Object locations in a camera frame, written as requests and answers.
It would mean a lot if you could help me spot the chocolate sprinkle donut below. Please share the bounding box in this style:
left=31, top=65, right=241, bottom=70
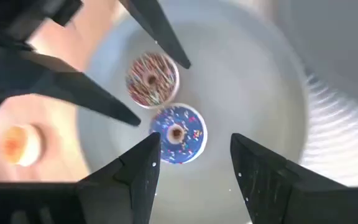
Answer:
left=126, top=51, right=180, bottom=110

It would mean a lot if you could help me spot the white woven round placemat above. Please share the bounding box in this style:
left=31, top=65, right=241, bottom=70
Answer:
left=298, top=71, right=358, bottom=187

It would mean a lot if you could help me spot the white donut with orange crumbs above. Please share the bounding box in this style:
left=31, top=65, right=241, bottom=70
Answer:
left=0, top=124, right=43, bottom=167

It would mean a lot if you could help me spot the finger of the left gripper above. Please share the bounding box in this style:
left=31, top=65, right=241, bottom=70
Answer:
left=0, top=49, right=142, bottom=127
left=118, top=0, right=191, bottom=70

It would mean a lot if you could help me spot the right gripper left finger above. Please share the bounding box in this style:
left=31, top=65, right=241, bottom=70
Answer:
left=0, top=132, right=162, bottom=224

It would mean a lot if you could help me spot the blue frosted donut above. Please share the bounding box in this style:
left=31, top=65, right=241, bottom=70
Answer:
left=149, top=103, right=208, bottom=165

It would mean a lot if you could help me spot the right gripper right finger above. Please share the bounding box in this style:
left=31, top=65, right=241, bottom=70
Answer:
left=230, top=133, right=358, bottom=224

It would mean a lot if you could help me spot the grey round plate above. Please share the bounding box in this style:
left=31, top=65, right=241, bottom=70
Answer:
left=78, top=0, right=310, bottom=224

